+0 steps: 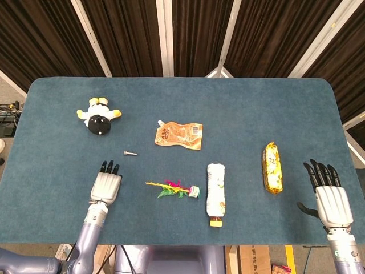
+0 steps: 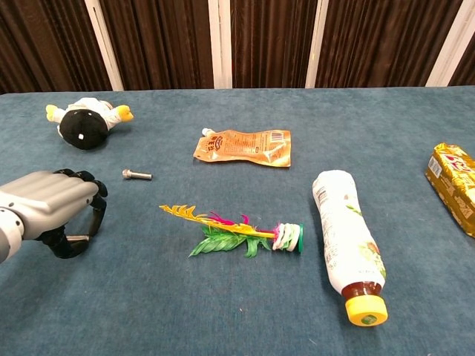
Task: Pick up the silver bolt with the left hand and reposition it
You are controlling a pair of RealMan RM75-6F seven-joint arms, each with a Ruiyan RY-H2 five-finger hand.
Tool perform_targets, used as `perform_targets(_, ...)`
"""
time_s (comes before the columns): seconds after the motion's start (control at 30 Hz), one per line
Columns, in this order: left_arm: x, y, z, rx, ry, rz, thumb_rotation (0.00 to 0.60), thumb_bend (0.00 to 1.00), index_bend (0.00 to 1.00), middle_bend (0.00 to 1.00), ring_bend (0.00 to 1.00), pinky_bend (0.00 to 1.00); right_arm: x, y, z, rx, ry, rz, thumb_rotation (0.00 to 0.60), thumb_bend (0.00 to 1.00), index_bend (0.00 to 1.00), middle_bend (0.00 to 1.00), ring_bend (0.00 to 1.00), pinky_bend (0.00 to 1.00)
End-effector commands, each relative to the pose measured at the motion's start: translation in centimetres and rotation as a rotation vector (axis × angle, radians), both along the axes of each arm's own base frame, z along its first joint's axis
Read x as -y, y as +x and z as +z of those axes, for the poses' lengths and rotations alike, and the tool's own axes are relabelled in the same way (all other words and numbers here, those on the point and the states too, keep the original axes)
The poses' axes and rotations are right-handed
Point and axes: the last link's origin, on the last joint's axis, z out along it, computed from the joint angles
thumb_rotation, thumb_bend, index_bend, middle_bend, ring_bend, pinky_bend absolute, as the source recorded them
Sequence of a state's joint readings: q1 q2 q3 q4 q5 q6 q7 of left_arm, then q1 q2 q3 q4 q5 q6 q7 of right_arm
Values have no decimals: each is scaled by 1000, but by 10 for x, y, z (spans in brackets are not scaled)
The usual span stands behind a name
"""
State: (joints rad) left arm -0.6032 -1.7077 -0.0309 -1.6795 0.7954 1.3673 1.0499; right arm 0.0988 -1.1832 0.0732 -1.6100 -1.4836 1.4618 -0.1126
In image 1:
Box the brown cardboard box with print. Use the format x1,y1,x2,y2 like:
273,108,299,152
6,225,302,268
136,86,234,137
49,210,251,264
225,245,271,274

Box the golden snack package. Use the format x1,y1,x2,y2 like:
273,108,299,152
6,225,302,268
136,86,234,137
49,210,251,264
262,141,283,196

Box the black equipment with cables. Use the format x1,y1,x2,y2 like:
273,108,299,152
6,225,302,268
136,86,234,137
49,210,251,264
0,101,24,138

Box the colourful feather shuttlecock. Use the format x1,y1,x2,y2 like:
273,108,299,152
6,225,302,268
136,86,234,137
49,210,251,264
145,179,201,199

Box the black white yellow plush toy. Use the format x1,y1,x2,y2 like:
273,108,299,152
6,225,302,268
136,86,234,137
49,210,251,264
76,97,123,136

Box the dark brown curtain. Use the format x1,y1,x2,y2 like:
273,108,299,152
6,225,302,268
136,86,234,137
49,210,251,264
0,0,365,149

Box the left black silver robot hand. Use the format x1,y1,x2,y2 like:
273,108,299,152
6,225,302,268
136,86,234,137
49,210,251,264
90,160,123,206

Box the white label bottle yellow cap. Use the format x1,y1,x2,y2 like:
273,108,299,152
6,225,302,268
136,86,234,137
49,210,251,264
206,163,227,228

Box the white picture-printed box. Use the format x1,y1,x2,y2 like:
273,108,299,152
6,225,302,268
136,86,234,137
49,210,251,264
55,244,75,260

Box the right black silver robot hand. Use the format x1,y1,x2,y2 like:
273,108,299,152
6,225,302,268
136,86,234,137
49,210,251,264
296,159,354,229

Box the grey robot torso base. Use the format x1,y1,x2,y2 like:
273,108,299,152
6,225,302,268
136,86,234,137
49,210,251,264
113,245,226,274

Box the white frame post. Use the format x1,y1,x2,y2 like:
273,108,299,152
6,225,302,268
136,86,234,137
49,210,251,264
70,0,112,78
205,0,243,78
287,0,354,78
156,0,175,77

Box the plain brown cardboard box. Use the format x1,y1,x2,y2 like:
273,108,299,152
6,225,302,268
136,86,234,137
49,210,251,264
92,245,116,274

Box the orange sauce spout pouch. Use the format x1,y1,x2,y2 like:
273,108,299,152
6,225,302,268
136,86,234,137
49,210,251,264
155,119,204,150

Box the blue felt table cover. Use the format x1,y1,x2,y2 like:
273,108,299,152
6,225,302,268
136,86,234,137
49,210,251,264
0,76,365,247

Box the colourful snack packet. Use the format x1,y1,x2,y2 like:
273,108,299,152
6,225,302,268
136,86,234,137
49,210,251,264
270,264,292,274

